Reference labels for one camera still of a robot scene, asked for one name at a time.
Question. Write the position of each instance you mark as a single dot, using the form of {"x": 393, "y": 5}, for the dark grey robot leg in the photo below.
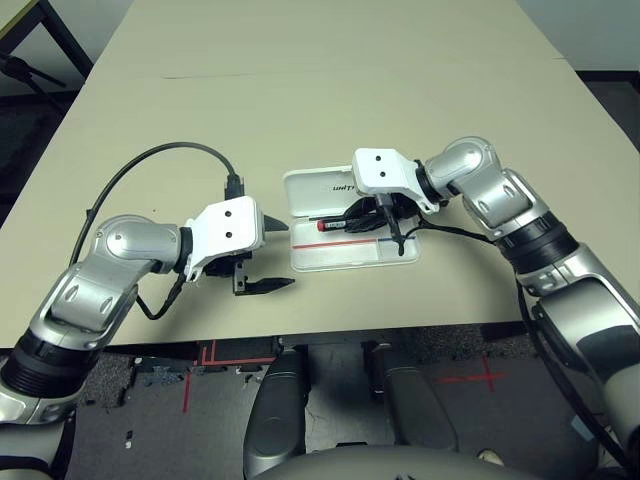
{"x": 415, "y": 410}
{"x": 275, "y": 415}

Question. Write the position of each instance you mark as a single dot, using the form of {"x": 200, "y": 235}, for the white clog shoe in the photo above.
{"x": 489, "y": 456}

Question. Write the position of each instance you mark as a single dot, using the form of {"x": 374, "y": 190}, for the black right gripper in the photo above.
{"x": 392, "y": 215}

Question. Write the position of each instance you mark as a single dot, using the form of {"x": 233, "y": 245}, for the black metal table frame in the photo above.
{"x": 70, "y": 47}

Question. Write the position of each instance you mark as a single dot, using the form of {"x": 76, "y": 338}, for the black marker with red cap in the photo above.
{"x": 327, "y": 226}

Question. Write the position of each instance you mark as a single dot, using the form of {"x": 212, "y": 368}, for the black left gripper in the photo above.
{"x": 222, "y": 267}

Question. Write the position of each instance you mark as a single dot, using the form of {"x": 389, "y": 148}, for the grey robot torso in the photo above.
{"x": 390, "y": 465}

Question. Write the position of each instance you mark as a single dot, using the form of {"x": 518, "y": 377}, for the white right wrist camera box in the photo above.
{"x": 385, "y": 170}

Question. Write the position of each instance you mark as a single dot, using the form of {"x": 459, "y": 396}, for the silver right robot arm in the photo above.
{"x": 480, "y": 170}

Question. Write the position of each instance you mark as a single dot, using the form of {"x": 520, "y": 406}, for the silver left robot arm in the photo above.
{"x": 120, "y": 245}

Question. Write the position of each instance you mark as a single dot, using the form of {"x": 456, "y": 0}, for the dark grey robot left leg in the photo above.
{"x": 275, "y": 415}

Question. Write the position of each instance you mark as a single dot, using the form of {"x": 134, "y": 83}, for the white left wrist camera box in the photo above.
{"x": 225, "y": 230}

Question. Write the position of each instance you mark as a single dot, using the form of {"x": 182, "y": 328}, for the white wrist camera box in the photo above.
{"x": 385, "y": 170}
{"x": 225, "y": 230}

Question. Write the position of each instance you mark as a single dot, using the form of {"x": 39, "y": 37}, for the dark grey robot right leg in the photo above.
{"x": 415, "y": 410}

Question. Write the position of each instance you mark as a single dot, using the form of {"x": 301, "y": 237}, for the white plastic pencil case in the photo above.
{"x": 320, "y": 255}

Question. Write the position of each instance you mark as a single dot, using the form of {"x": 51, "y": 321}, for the black tripod rod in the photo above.
{"x": 30, "y": 70}

